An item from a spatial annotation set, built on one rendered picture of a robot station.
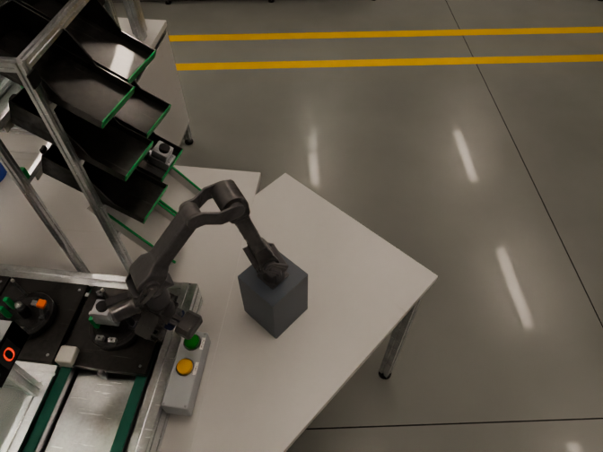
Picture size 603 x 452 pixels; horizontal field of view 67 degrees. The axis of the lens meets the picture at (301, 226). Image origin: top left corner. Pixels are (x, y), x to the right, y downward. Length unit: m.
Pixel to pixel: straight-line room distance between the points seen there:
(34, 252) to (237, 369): 0.83
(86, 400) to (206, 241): 0.61
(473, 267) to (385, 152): 1.01
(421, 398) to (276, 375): 1.08
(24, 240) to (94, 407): 0.72
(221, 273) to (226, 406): 0.43
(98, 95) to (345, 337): 0.92
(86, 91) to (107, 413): 0.80
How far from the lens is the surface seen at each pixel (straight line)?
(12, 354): 1.20
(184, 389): 1.28
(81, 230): 1.80
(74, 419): 1.39
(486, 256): 2.80
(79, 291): 1.50
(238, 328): 1.43
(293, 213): 1.67
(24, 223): 1.92
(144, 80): 2.60
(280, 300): 1.24
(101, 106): 1.11
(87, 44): 1.25
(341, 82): 3.81
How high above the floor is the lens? 2.14
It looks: 52 degrees down
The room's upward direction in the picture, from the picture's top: straight up
